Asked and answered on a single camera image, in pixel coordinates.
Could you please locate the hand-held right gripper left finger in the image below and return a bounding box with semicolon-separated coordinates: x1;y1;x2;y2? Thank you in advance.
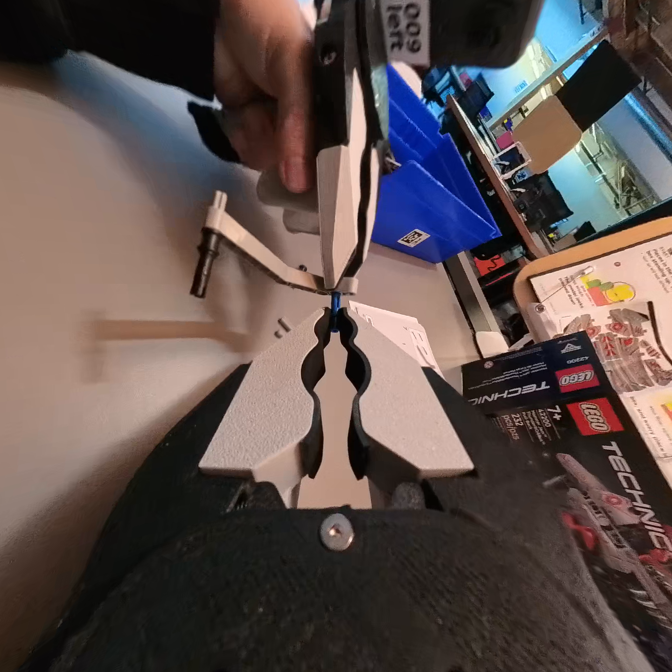
199;308;333;509

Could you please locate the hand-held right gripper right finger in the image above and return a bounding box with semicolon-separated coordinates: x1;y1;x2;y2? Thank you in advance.
338;308;477;509

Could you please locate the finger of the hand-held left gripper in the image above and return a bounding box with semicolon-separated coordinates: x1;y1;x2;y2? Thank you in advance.
362;142;383;279
315;68;368;292

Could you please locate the grey toy brick beam assembly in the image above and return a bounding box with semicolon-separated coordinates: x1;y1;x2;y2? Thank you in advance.
190;190;360;299

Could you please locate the person's left forearm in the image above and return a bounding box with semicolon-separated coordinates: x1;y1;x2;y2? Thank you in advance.
0;0;224;103

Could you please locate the long wooden background desk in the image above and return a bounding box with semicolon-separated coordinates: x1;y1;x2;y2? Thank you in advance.
445;94;552;259

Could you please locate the light grey desk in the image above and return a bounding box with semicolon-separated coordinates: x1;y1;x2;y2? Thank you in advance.
0;50;509;672

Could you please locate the person's left hand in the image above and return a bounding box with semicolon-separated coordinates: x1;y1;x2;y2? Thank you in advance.
212;0;316;194

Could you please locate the blue plastic bin with label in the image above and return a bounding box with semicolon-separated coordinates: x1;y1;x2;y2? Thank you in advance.
370;160;502;264

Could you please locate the white plastic tray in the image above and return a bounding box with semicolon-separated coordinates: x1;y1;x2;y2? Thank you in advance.
349;300;441;371

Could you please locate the black and tan pillar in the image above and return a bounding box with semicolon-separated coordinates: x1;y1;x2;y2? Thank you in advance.
512;39;642;175

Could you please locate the black toy brick box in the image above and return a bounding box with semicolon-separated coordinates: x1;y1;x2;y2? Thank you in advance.
462;331;672;672

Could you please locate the black desktop equipment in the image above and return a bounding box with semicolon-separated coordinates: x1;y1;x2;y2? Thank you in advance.
512;172;574;228

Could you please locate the printed instruction sheet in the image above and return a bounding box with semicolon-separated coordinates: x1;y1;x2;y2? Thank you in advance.
529;233;672;452

